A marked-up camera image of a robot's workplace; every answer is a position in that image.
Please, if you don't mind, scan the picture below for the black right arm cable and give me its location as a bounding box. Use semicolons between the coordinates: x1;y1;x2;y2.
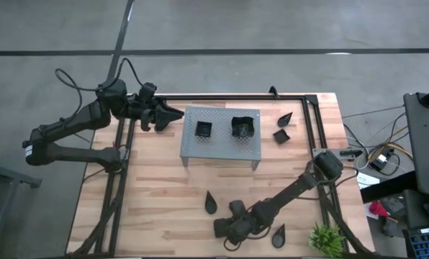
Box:
222;224;273;253

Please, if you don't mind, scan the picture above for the red object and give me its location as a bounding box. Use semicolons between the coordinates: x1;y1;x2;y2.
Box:
368;200;391;219

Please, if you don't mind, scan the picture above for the black clamp handle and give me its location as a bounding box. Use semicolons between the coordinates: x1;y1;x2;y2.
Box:
338;148;364;158

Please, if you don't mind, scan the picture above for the blue white power adapter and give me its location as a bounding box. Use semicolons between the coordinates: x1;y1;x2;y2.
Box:
366;153;391;171

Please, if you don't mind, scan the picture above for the black square plate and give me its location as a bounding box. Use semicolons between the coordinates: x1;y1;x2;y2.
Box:
194;120;213;138
272;128;292;145

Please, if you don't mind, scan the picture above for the black equipment case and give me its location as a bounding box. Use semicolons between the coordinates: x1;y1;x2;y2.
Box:
403;188;429;231

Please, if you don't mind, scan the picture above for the backlit keyboard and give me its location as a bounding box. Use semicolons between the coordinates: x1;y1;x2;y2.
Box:
402;225;429;259

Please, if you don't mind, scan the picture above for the dark grey equipment cart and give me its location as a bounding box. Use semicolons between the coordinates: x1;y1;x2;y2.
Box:
402;91;429;198

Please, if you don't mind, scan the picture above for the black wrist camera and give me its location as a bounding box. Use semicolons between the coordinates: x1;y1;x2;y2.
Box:
139;81;158;102
227;199;248;218

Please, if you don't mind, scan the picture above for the white paper sheet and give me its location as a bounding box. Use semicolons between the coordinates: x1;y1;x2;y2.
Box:
356;171;381;191

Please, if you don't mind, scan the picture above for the yellow cable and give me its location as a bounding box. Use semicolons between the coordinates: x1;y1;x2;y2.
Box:
367;142;414;162

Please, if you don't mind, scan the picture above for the black pot with soil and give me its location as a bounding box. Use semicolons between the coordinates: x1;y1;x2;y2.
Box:
230;115;256;140

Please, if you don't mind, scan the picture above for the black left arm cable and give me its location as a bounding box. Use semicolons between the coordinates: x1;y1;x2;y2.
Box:
54;56;146;118

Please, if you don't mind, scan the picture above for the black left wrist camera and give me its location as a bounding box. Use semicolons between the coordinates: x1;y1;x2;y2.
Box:
139;81;158;102

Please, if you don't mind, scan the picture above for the black stand leg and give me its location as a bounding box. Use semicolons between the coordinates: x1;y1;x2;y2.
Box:
359;170;417;204

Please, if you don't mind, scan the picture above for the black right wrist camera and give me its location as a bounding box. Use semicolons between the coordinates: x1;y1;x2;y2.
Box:
227;199;248;218

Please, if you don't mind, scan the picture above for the black teardrop plate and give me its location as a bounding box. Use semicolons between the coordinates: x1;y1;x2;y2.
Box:
276;111;294;128
271;223;286;250
204;190;218;216

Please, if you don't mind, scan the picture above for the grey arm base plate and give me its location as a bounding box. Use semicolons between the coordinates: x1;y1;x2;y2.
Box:
311;146;345;159

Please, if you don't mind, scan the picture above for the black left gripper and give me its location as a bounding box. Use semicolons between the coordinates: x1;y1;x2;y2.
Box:
127;96;185;132

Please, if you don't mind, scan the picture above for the grey perforated metal riser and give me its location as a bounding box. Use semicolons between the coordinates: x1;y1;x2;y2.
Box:
179;105;263;171

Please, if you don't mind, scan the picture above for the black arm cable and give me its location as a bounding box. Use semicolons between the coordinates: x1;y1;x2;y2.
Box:
222;224;273;253
54;56;146;118

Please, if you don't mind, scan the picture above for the green artificial plant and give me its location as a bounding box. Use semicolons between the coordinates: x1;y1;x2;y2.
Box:
309;222;346;259

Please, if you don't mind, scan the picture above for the grey metal bench frame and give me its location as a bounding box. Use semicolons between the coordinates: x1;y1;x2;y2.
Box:
0;142;43;259

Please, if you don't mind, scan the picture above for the black floor cable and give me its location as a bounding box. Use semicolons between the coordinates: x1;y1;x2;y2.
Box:
342;104;406;119

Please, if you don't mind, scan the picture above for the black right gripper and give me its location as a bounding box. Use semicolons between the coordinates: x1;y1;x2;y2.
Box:
214;214;258;245

